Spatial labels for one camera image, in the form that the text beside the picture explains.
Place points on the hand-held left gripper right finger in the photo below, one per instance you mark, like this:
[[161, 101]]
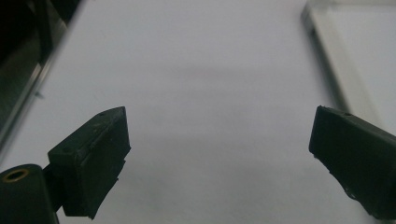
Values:
[[355, 155]]

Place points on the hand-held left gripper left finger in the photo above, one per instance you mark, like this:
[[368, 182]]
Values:
[[90, 158]]

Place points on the white whiteboard with silver frame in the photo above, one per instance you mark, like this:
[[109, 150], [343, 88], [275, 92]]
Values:
[[364, 46]]

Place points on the metal rail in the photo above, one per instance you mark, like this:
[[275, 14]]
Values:
[[29, 77]]

